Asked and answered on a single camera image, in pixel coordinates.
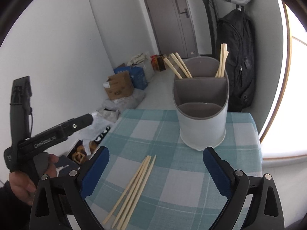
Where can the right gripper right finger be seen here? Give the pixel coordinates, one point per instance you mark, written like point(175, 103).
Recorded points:
point(232, 184)

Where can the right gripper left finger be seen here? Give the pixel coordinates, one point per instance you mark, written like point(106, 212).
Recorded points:
point(81, 183)

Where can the wooden chopstick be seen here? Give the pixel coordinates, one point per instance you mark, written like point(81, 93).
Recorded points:
point(132, 190)
point(224, 57)
point(218, 71)
point(170, 65)
point(139, 193)
point(126, 189)
point(120, 223)
point(179, 64)
point(183, 64)

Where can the person's left hand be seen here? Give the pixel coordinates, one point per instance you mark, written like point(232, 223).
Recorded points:
point(22, 186)

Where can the brown shoe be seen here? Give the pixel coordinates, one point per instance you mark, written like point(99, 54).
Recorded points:
point(92, 146)
point(80, 157)

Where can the black white sneaker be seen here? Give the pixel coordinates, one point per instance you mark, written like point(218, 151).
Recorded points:
point(102, 135)

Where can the white plastic bag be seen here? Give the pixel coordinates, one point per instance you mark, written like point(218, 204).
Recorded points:
point(102, 118)

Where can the white grey utensil holder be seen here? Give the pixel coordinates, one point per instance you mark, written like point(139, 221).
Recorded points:
point(201, 104)

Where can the grey plastic parcel bag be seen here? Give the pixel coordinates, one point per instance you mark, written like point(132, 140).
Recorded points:
point(122, 104)

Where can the brown cardboard box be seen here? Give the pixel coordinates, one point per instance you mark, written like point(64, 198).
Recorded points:
point(119, 85)

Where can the blue cardboard box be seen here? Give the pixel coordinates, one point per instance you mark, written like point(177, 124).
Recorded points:
point(137, 76)

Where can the cream cloth bundle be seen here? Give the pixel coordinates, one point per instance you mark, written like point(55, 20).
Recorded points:
point(139, 58)

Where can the red yellow paper bag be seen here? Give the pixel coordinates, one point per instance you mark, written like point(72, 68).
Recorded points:
point(157, 63)

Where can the black backpack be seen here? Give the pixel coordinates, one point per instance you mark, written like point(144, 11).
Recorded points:
point(236, 30)

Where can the grey door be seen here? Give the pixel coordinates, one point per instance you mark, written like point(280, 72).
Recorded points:
point(172, 27)

